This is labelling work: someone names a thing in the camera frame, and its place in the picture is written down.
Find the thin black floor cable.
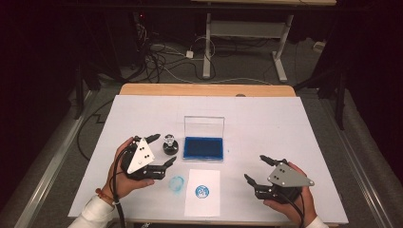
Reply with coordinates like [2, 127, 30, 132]
[76, 99, 115, 161]

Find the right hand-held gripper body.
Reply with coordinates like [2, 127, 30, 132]
[254, 159, 316, 204]

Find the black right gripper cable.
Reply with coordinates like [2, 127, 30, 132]
[278, 191, 307, 228]

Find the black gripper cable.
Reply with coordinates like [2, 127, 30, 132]
[109, 146, 127, 228]
[278, 191, 307, 228]

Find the wooden table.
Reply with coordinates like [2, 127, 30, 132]
[118, 83, 340, 228]

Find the person's left hand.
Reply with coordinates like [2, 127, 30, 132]
[101, 137, 156, 201]

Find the small white paper sheet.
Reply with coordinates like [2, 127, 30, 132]
[183, 168, 221, 219]

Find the red bead bracelet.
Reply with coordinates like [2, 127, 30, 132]
[94, 187, 121, 205]

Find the aluminium frame rail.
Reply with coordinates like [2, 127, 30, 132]
[329, 94, 403, 228]
[0, 91, 96, 228]

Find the black metal stand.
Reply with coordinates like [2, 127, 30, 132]
[293, 63, 348, 131]
[73, 63, 103, 121]

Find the bundle of black floor cables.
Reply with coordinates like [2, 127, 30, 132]
[131, 12, 217, 84]

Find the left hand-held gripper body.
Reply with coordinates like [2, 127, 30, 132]
[122, 136, 166, 181]

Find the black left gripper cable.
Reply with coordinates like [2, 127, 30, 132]
[109, 146, 127, 228]

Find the blue ink pad clear case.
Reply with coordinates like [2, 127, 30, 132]
[182, 115, 226, 163]

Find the person's right hand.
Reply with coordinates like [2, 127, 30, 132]
[262, 161, 317, 226]

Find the white-framed desk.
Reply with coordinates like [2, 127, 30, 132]
[189, 0, 337, 84]

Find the large white paper table cover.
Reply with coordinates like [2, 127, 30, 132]
[67, 94, 350, 225]

